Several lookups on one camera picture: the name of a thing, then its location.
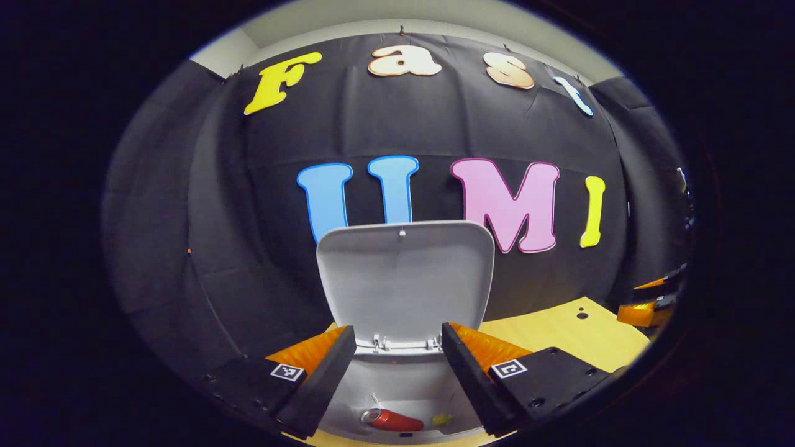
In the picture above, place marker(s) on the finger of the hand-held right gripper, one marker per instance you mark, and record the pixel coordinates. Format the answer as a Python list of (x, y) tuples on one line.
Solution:
[(636, 315), (674, 275)]

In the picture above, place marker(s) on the red pop can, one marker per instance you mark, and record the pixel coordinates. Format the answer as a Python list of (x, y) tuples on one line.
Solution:
[(397, 422)]

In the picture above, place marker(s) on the wooden desktop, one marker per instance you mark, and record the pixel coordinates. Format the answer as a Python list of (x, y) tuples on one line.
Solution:
[(559, 335)]

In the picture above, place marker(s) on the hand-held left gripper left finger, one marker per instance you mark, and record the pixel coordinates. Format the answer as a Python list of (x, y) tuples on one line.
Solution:
[(323, 385)]

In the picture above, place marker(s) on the white desktop garbage bin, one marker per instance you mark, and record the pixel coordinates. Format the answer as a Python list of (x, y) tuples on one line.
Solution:
[(404, 279)]

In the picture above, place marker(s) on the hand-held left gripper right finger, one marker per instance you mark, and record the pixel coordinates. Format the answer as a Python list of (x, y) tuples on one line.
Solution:
[(475, 385)]

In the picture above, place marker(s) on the yellow paper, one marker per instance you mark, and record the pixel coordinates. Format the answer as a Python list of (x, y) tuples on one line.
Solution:
[(441, 420)]

